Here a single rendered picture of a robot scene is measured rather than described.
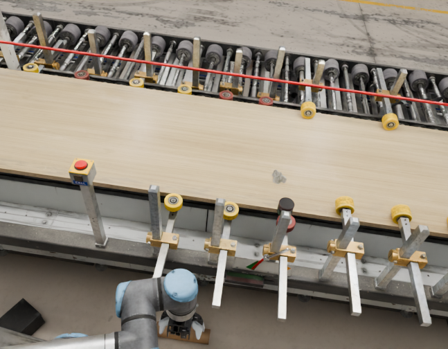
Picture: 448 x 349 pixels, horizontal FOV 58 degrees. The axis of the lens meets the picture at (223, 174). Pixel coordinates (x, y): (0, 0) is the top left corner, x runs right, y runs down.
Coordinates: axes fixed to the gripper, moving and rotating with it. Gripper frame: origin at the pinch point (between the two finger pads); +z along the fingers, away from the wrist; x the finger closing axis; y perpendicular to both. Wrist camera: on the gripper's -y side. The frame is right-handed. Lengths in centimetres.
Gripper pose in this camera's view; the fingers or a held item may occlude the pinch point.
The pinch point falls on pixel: (181, 326)
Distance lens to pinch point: 147.1
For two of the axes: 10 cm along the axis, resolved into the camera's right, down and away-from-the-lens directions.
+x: 9.9, 1.3, -0.1
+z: -0.8, 6.6, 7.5
